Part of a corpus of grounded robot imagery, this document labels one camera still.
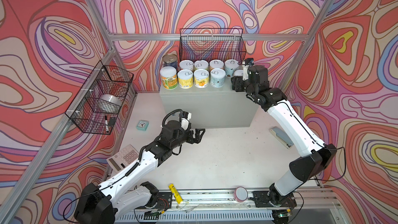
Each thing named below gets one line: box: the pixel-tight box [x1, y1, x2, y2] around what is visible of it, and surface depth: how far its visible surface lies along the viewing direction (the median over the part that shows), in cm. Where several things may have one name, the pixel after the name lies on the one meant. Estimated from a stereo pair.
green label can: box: [193, 59, 209, 72], surface depth 78 cm
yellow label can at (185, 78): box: [177, 68, 194, 90], surface depth 74 cm
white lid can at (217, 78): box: [209, 67, 226, 89], surface depth 74 cm
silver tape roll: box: [99, 93, 123, 113], surface depth 74 cm
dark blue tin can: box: [162, 53, 178, 69], surface depth 73 cm
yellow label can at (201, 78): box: [193, 68, 210, 89], surface depth 74 cm
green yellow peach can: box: [159, 65, 179, 90], surface depth 72 cm
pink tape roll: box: [233, 186, 249, 203], surface depth 73 cm
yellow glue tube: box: [168, 183, 183, 205], surface depth 76 cm
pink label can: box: [179, 59, 195, 72], surface depth 78 cm
